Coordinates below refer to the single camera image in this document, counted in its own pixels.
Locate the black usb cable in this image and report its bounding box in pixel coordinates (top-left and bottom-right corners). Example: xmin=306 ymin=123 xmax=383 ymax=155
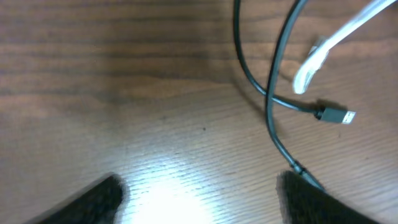
xmin=233 ymin=0 xmax=357 ymax=190

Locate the white usb cable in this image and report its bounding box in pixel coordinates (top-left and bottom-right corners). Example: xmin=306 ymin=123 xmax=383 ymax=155
xmin=292 ymin=0 xmax=398 ymax=95

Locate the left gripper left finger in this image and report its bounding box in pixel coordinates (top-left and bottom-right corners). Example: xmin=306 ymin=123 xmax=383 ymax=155
xmin=27 ymin=174 xmax=126 ymax=224

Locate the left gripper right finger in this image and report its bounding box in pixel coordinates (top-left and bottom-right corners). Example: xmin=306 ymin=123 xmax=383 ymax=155
xmin=276 ymin=171 xmax=378 ymax=224

